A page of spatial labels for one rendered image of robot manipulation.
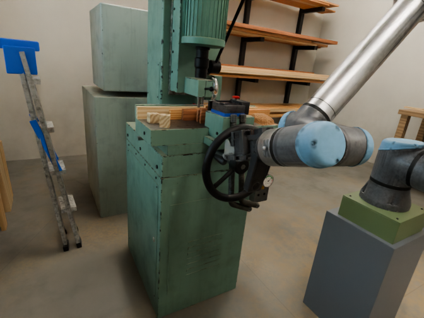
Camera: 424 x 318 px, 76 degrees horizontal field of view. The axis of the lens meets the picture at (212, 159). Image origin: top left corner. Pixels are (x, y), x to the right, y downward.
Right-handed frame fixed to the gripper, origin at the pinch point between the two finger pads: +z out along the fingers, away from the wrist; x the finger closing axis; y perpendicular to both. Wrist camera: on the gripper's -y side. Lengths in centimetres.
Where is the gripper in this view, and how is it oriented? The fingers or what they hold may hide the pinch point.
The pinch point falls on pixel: (226, 157)
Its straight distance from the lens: 83.6
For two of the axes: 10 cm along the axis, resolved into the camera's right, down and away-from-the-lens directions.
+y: -0.8, -10.0, -0.4
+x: -8.7, 0.9, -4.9
